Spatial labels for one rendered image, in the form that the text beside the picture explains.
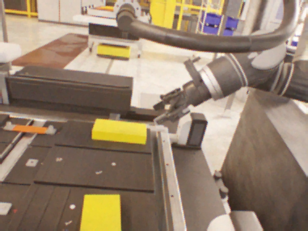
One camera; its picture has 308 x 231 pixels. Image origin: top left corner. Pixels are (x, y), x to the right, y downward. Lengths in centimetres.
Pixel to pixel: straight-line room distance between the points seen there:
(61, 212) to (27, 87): 51
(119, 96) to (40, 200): 44
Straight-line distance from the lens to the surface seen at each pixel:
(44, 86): 87
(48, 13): 988
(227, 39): 41
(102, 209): 47
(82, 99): 84
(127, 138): 68
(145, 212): 51
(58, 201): 53
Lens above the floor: 140
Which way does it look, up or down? 28 degrees down
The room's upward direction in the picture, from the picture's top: 9 degrees clockwise
